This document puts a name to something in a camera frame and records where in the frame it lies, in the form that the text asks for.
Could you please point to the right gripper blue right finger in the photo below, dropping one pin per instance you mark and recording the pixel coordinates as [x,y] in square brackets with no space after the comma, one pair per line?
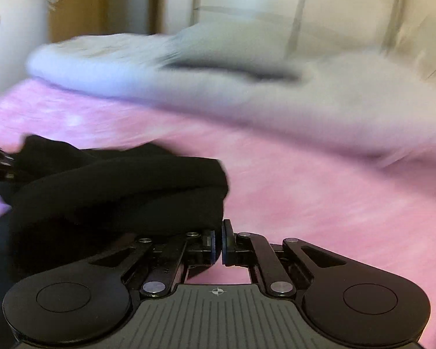
[228,243]

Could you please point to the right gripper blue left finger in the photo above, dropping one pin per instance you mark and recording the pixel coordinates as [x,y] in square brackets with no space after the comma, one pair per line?
[209,249]

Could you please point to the black zip fleece jacket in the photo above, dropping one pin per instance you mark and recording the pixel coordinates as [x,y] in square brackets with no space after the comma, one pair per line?
[66,204]

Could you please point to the pink rose bed blanket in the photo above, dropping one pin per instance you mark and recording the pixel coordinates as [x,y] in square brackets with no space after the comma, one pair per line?
[382,216]

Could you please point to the wooden door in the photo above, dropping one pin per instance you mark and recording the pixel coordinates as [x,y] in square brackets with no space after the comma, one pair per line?
[71,18]

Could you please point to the white ribbed rolled quilt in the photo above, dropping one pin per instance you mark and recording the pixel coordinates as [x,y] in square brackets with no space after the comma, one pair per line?
[356,100]

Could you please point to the cream wardrobe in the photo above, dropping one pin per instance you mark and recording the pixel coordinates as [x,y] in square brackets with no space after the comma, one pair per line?
[404,28]

